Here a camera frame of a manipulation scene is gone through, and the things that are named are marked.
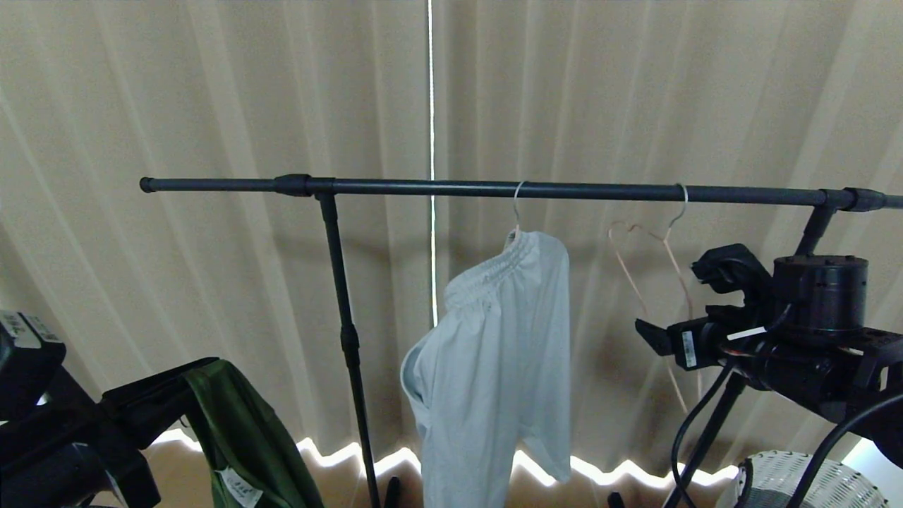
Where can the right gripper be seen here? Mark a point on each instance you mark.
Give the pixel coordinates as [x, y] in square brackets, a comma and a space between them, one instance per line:
[726, 342]

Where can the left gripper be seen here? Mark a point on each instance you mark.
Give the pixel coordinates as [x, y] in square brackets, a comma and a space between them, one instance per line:
[70, 466]

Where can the pale grey shorts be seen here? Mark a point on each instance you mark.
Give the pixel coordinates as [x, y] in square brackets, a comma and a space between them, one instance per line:
[494, 367]

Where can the green garment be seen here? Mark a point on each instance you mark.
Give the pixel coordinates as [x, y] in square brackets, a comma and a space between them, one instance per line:
[247, 423]

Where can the pink clothes hanger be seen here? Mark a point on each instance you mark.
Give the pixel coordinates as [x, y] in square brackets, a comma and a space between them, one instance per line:
[516, 204]
[686, 201]

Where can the white laundry basket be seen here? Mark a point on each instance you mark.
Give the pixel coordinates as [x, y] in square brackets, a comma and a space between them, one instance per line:
[797, 483]

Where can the black clothes rack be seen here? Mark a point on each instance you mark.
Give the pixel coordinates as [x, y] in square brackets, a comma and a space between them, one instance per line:
[423, 188]

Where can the beige curtain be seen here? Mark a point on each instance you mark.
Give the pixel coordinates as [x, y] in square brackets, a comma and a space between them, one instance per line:
[211, 85]

